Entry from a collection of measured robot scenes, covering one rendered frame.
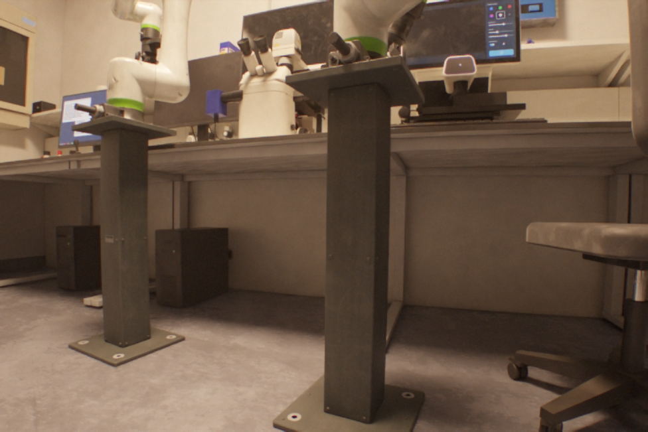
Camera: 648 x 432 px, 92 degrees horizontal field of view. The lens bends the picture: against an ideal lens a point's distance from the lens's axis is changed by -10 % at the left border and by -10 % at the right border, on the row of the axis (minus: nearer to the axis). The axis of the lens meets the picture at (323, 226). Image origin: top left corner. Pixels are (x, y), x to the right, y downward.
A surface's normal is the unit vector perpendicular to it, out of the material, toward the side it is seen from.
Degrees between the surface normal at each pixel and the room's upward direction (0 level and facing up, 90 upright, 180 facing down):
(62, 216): 90
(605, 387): 8
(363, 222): 90
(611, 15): 90
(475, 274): 90
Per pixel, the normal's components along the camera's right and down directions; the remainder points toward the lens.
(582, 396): -0.13, -0.99
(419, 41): -0.32, 0.08
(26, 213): 0.95, 0.03
